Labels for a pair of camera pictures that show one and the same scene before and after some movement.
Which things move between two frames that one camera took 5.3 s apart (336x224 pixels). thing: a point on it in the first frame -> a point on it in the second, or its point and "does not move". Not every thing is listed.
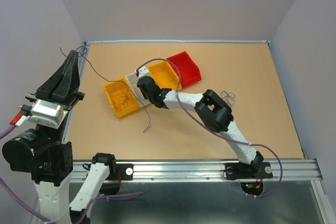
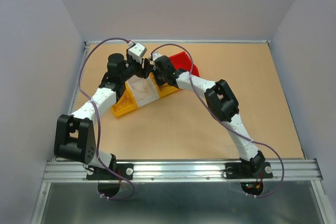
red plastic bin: x=189 y=72 does not move
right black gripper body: x=147 y=97 -> x=159 y=76
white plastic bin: x=142 y=100 does not move
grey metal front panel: x=208 y=203 does not move
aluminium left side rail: x=69 y=123 does not move
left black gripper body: x=69 y=103 -> x=134 y=67
